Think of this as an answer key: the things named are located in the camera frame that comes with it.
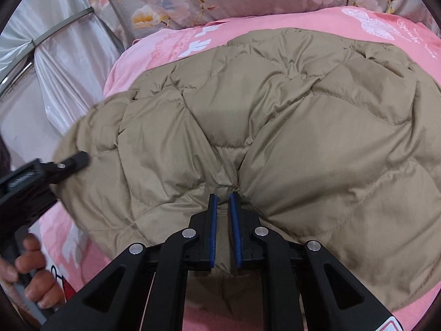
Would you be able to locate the person's left hand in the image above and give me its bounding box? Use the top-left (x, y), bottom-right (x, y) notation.
top-left (0, 232), bottom-right (67, 310)

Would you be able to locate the silver satin curtain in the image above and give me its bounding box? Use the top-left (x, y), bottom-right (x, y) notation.
top-left (1, 0), bottom-right (124, 168)

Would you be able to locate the pink bow-print blanket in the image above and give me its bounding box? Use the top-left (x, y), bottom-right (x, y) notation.
top-left (28, 5), bottom-right (441, 331)

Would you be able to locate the khaki quilted puffer jacket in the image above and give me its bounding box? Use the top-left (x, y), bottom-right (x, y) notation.
top-left (51, 27), bottom-right (441, 313)

